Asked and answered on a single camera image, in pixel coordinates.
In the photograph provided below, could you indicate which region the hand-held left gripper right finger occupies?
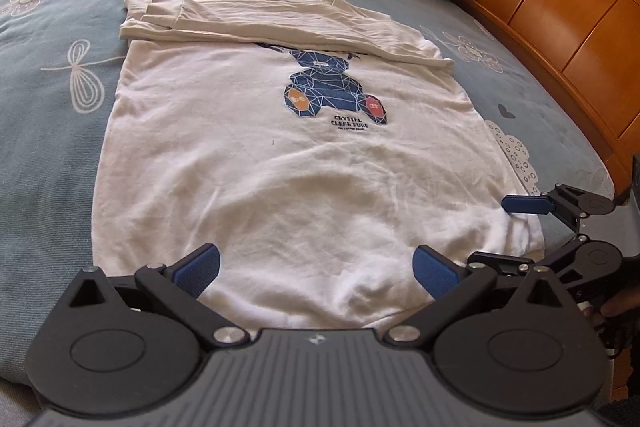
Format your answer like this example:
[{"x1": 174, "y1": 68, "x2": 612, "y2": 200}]
[{"x1": 384, "y1": 244, "x2": 582, "y2": 350}]

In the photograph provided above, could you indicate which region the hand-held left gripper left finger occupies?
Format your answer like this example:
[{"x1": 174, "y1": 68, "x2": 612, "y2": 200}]
[{"x1": 65, "y1": 243, "x2": 251, "y2": 350}]

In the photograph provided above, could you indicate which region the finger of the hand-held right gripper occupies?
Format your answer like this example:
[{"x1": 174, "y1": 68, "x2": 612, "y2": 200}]
[
  {"x1": 467, "y1": 234, "x2": 593, "y2": 280},
  {"x1": 501, "y1": 184, "x2": 592, "y2": 233}
]

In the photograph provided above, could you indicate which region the white printed long-sleeve shirt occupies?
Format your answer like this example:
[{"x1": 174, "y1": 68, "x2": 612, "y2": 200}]
[{"x1": 90, "y1": 0, "x2": 546, "y2": 333}]

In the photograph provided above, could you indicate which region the person's right hand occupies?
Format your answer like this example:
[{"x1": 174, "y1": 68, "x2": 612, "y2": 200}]
[{"x1": 582, "y1": 282, "x2": 640, "y2": 320}]

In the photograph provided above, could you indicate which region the blue floral bed sheet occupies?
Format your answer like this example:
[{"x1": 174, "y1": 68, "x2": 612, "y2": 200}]
[{"x1": 0, "y1": 0, "x2": 618, "y2": 388}]

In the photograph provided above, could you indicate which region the grey cloth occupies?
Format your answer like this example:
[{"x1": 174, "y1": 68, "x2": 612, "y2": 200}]
[{"x1": 0, "y1": 379, "x2": 48, "y2": 427}]

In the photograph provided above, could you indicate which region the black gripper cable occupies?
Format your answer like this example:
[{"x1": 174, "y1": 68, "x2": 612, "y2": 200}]
[{"x1": 592, "y1": 317, "x2": 631, "y2": 358}]

